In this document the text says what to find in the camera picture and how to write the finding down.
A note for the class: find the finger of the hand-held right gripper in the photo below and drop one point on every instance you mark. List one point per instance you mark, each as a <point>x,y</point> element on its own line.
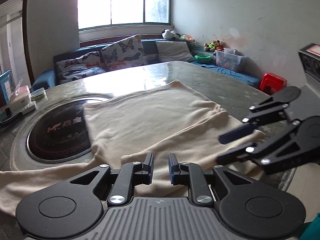
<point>232,156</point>
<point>235,134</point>

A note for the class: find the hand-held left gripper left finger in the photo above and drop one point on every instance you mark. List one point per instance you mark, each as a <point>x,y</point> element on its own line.
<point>149,170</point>

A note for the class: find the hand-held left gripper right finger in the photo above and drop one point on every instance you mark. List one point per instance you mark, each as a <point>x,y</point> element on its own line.
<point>172,172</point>

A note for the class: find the cream knit garment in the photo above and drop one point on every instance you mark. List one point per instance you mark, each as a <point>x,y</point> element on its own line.
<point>150,120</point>

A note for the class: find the red plastic stool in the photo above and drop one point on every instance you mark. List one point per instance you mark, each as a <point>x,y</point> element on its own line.
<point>272,81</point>

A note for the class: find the clear plastic storage box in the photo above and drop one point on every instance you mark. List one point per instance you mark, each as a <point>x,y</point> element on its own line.
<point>228,60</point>

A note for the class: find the green plastic bowl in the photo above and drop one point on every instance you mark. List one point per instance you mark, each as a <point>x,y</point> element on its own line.
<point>203,58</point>

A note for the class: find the brown plush toy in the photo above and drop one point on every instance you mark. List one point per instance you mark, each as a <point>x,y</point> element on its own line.
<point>215,45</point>

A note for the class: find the round black induction cooktop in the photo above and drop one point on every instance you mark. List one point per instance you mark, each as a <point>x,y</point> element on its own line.
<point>55,137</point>

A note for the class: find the plain grey pillow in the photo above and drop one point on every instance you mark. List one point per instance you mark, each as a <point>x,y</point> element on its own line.
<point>173,51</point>

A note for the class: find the green orange plush toy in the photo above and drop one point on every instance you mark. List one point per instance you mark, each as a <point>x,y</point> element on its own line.
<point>189,38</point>

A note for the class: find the teal cloth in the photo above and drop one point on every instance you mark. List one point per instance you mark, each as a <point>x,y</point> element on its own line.
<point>312,227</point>

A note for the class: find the large butterfly print pillow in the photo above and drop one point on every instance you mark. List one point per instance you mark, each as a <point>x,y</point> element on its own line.
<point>125,52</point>

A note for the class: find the panda plush toy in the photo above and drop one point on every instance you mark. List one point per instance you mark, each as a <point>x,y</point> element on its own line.
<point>168,34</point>

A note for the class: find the flat butterfly print pillow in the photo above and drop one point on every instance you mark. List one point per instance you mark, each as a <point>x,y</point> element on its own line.
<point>75,67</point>

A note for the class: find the small green box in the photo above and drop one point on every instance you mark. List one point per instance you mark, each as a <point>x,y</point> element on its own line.
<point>38,95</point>

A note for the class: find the flat white box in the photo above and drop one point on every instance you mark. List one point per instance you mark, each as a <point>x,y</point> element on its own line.
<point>30,107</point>

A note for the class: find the blue corner sofa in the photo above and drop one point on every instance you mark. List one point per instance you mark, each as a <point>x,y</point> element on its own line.
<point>45,78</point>

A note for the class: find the pink white tissue box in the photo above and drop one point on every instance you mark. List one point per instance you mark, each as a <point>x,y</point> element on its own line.
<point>19,97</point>

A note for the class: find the blue book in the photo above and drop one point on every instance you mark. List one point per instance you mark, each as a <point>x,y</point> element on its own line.
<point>5,87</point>

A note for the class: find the window with green frame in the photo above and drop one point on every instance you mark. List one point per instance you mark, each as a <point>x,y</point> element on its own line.
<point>125,2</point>

